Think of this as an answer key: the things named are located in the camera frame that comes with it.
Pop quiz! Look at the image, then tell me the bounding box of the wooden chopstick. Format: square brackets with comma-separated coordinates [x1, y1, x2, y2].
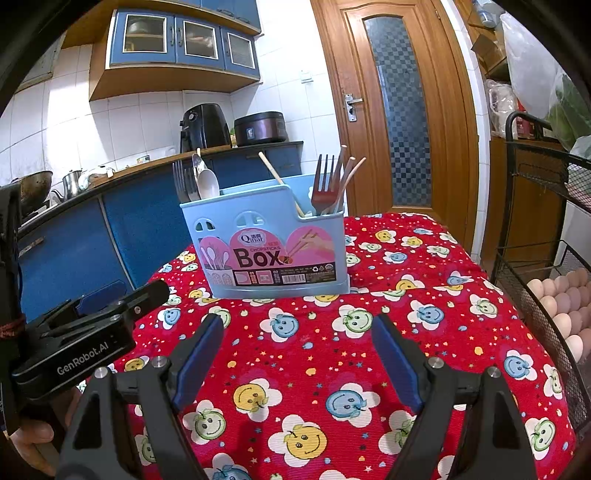
[335, 144, 348, 213]
[257, 151, 306, 217]

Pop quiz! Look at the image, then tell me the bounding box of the small steel fork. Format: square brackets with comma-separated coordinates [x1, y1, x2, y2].
[172, 161, 186, 204]

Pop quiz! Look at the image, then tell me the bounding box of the wooden niche shelf cabinet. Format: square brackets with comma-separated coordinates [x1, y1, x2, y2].
[462, 0, 568, 278]

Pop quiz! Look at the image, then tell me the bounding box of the dark rice cooker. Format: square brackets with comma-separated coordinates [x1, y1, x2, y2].
[233, 111, 289, 147]

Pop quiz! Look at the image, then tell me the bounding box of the wooden door with glass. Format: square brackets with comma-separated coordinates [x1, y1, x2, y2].
[310, 0, 481, 259]

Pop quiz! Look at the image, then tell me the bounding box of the blue and wood wall cabinet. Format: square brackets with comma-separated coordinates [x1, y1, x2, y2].
[89, 0, 263, 102]

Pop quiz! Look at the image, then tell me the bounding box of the cardboard box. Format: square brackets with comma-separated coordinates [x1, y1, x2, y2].
[471, 32, 509, 70]

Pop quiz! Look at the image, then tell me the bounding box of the grey range hood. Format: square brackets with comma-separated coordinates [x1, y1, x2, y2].
[14, 32, 68, 93]

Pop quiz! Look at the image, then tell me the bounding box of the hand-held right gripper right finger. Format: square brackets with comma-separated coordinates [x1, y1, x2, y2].
[372, 314, 539, 480]

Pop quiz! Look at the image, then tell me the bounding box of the black wire rack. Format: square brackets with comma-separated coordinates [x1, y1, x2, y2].
[489, 111, 591, 402]

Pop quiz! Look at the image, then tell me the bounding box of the white cloth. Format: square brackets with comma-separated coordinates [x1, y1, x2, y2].
[85, 164, 116, 184]

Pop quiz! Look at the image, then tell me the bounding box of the white plastic bag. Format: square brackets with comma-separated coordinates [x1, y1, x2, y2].
[501, 11, 568, 121]

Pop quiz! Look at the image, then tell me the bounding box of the blue base cabinet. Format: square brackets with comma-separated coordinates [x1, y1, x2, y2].
[14, 141, 305, 324]

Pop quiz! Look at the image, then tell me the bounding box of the red smiley-print tablecloth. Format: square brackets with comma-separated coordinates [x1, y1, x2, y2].
[108, 212, 578, 480]

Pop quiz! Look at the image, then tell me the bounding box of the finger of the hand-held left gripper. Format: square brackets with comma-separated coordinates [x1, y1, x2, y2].
[115, 279, 171, 324]
[39, 294, 123, 335]

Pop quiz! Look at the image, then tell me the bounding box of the person's left hand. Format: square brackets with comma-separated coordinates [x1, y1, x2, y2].
[9, 397, 81, 477]

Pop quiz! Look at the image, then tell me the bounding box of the large steel fork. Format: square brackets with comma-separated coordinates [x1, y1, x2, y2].
[311, 154, 341, 217]

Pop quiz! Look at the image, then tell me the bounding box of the steel kettle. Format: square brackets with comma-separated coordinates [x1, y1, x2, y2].
[61, 169, 89, 200]

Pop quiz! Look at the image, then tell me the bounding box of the tray of eggs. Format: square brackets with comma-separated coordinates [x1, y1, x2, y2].
[526, 268, 591, 361]

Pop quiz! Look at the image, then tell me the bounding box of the dark metal wok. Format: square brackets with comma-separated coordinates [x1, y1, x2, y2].
[18, 171, 54, 210]

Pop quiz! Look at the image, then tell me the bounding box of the beige chopstick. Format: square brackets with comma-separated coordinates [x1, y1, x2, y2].
[339, 156, 367, 195]

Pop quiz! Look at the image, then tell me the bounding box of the black air fryer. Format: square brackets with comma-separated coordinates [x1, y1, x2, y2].
[179, 104, 232, 153]

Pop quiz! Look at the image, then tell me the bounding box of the bag of green vegetables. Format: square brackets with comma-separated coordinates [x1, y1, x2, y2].
[547, 71, 591, 158]

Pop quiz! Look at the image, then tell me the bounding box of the light blue plastic utensil box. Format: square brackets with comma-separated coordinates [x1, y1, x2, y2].
[180, 174, 350, 300]

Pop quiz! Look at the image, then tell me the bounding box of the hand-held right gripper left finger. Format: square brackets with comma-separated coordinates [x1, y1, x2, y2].
[55, 314, 225, 480]

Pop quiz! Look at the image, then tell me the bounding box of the metal door handle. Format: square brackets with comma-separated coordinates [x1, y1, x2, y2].
[344, 93, 364, 123]

